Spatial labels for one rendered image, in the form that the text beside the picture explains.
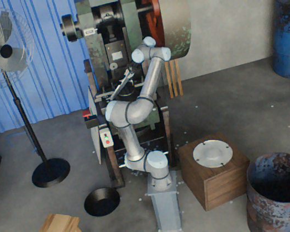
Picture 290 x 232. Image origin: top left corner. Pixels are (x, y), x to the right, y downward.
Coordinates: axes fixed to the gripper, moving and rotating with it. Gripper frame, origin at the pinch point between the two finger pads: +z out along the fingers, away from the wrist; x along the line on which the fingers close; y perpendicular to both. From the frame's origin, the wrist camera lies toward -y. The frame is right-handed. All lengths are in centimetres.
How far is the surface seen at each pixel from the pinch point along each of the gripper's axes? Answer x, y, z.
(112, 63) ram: -15.1, -10.4, 8.7
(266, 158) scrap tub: 107, 4, -19
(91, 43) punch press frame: -33.3, -1.1, -2.6
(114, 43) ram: -22.0, -14.2, -3.9
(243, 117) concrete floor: 111, -98, 35
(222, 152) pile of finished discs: 88, -6, 8
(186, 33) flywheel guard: 14.6, -16.5, -43.5
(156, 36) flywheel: -4, -51, -7
